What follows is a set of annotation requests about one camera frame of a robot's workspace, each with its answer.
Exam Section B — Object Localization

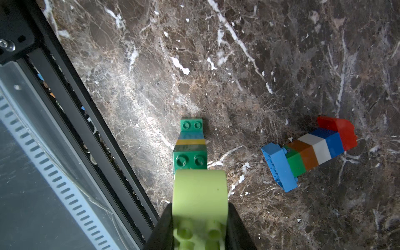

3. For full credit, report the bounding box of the small green lego brick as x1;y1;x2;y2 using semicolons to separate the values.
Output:
284;145;306;177

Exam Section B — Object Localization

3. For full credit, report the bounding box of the long green lego brick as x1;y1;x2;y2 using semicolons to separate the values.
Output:
180;118;203;132

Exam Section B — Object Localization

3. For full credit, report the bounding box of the long blue lego brick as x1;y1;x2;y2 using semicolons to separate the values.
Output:
261;143;298;192

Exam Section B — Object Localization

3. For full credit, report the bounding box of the white lego brick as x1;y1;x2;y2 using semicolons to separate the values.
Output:
298;133;332;165

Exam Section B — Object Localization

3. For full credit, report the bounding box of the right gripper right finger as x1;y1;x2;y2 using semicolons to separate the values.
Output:
226;203;257;250

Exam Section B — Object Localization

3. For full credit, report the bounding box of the cyan lego brick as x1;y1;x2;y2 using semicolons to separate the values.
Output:
178;131;204;140

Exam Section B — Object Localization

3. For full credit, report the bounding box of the black mounting rail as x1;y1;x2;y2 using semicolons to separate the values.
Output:
1;1;159;250

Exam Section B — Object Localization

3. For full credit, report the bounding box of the white perforated strip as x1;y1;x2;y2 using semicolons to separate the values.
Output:
1;94;120;250

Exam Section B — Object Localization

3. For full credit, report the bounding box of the red lego brick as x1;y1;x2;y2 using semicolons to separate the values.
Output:
317;116;358;151

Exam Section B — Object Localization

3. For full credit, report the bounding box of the cream lego brick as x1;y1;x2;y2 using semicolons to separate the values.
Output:
172;169;228;250

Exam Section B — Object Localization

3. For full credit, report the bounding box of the yellow lego brick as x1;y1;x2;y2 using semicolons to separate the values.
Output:
176;139;206;145

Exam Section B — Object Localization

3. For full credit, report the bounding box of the dark blue lego brick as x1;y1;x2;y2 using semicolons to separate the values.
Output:
310;128;344;158

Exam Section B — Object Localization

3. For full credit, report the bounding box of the orange lego brick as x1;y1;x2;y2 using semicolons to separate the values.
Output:
286;140;319;171

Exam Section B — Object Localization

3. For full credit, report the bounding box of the dark green lego brick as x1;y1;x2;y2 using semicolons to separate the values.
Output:
173;145;208;175

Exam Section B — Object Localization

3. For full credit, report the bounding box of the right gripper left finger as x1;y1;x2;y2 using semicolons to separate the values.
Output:
144;204;174;250

